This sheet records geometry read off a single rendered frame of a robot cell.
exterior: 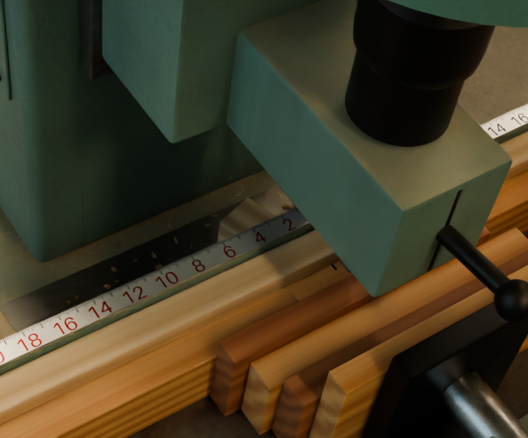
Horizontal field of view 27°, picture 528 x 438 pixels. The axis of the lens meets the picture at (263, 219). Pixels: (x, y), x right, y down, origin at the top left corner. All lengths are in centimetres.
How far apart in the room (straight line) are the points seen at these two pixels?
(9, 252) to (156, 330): 24
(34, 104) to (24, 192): 9
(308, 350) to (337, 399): 4
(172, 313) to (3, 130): 21
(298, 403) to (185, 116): 16
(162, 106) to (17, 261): 24
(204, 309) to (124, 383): 6
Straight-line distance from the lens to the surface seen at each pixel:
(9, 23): 63
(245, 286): 59
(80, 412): 56
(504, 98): 219
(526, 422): 57
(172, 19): 54
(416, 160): 51
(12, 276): 78
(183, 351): 58
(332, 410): 55
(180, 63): 55
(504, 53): 229
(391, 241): 51
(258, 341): 57
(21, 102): 67
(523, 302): 50
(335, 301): 59
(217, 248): 60
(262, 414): 58
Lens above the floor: 143
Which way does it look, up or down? 50 degrees down
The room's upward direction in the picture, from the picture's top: 11 degrees clockwise
